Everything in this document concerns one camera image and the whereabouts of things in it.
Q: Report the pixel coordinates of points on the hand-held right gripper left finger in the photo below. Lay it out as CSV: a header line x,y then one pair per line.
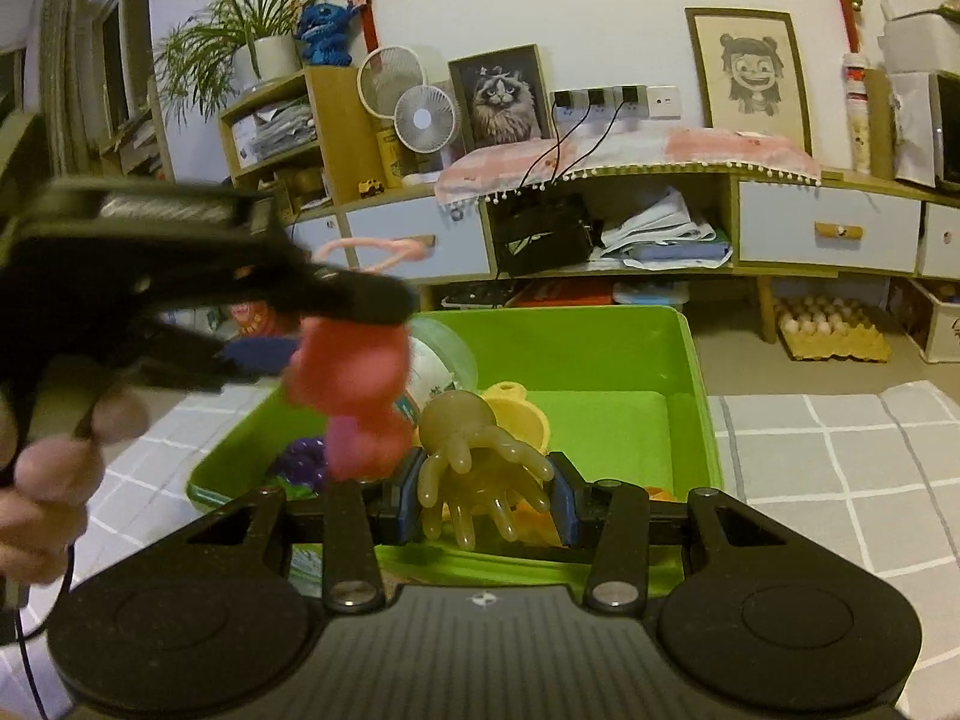
x,y
405,495

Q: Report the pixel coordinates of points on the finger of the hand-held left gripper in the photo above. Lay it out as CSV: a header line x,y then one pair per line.
x,y
352,296
217,364

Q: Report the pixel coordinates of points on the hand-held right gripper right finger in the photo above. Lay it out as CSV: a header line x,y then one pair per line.
x,y
566,502

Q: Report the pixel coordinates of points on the olive translucent hand toy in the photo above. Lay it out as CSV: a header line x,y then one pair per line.
x,y
457,427

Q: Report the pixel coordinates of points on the pink pig toy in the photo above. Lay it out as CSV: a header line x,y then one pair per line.
x,y
352,390

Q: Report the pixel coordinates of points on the yellow toy pot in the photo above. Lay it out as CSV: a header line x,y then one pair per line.
x,y
517,409

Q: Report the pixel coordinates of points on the purple toy grapes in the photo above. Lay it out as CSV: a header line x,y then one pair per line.
x,y
304,457

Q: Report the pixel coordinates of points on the clear cotton swab jar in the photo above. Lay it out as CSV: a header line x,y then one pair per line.
x,y
442,382

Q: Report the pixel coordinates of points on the green plastic bin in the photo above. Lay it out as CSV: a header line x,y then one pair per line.
x,y
600,360

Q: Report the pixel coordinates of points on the person's left hand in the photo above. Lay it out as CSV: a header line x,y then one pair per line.
x,y
45,480

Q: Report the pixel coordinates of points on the orange pretzel toy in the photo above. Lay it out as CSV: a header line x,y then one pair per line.
x,y
660,495

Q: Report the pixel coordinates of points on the small yellow toy car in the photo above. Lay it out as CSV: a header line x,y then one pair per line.
x,y
370,187

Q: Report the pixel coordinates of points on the dark plastic crate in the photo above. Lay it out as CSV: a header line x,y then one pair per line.
x,y
480,296

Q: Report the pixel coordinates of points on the stack of folded papers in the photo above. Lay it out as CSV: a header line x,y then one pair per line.
x,y
277,131

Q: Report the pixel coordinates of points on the beige curtain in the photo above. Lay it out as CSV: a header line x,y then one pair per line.
x,y
64,75

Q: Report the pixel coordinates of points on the small white desk fan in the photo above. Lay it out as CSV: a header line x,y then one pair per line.
x,y
424,120

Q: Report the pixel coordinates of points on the large white desk fan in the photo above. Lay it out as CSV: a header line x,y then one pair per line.
x,y
386,75

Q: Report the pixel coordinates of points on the clear box blue lid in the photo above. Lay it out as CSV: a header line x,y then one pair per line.
x,y
649,294

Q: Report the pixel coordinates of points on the potted green plant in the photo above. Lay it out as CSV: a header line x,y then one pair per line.
x,y
262,56

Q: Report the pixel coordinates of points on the framed cat picture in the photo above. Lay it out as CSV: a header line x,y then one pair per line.
x,y
502,97

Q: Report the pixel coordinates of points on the grey checked tablecloth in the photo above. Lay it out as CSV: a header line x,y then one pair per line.
x,y
825,465

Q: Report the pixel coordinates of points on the blue plush toy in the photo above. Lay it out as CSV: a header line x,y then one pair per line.
x,y
326,34

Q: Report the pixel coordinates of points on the pile of papers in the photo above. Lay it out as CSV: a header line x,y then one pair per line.
x,y
660,232

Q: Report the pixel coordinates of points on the yellow egg tray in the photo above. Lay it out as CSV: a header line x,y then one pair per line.
x,y
832,330

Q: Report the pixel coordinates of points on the wooden cabinet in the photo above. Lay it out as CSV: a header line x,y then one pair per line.
x,y
731,225

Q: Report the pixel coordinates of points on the pink fringed cloth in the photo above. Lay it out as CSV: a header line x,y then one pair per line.
x,y
675,154

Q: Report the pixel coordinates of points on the white storage box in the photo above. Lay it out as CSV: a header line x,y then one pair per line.
x,y
937,322

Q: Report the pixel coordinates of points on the framed girl drawing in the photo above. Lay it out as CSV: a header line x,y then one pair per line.
x,y
750,82

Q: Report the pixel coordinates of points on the tall printed bottle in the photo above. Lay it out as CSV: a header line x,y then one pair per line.
x,y
859,112

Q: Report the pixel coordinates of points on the white paper bag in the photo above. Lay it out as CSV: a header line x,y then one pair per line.
x,y
911,127

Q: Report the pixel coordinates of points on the black microwave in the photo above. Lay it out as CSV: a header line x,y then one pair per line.
x,y
949,131

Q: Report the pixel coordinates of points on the white wall socket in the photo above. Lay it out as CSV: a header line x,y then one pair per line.
x,y
566,103
600,101
630,100
664,102

